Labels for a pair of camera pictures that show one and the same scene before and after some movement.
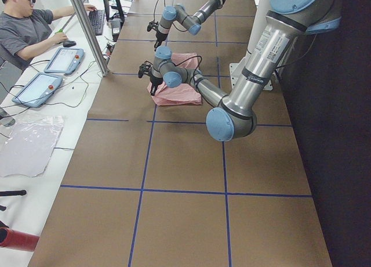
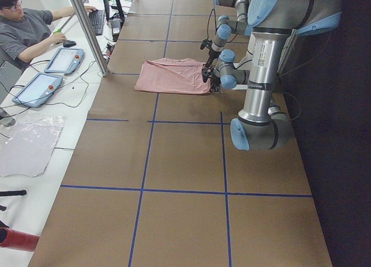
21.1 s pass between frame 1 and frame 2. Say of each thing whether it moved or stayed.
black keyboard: stayed
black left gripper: moved
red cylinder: stayed
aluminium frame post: stayed
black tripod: stayed
